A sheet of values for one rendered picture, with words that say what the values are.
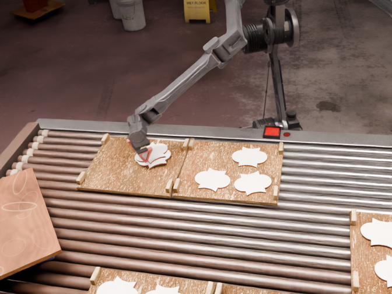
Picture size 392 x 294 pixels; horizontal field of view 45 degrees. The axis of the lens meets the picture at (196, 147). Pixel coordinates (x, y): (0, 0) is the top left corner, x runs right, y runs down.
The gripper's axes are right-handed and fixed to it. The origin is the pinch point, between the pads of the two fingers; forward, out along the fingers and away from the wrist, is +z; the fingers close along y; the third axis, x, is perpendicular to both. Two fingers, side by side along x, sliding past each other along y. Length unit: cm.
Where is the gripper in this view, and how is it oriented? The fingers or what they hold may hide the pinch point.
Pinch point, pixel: (142, 156)
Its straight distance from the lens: 203.8
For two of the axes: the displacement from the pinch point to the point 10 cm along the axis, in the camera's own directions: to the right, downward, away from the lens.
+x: -8.6, 3.7, -3.4
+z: 0.9, 7.8, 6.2
